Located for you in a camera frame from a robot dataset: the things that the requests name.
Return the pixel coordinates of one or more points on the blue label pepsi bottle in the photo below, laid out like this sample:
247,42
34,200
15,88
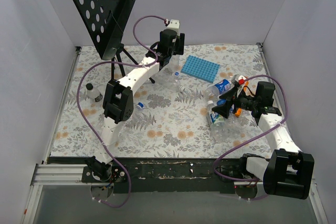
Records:
225,85

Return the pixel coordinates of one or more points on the black music stand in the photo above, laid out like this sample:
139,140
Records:
105,21

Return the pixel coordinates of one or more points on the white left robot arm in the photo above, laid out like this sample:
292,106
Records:
118,99

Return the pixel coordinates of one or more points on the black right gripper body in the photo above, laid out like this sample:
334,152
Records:
237,100

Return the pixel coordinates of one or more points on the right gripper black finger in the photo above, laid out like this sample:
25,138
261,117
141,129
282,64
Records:
215,109
230,94

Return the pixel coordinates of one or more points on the small black cap bottle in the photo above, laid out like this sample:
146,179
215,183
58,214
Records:
93,93

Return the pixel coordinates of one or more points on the blue studded building plate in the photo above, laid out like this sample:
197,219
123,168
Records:
199,68

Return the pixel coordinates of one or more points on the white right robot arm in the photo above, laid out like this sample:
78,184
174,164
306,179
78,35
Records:
288,172

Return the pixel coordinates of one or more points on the clear bottle green logo cap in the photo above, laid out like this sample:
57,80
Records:
169,80

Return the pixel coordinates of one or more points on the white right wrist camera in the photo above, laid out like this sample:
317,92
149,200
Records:
239,79

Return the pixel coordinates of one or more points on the green label drink bottle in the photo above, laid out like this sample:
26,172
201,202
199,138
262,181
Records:
213,117

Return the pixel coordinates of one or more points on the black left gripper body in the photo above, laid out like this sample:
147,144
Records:
166,57

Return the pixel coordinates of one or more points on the large crumpled clear bottle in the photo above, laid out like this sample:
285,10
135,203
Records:
231,128

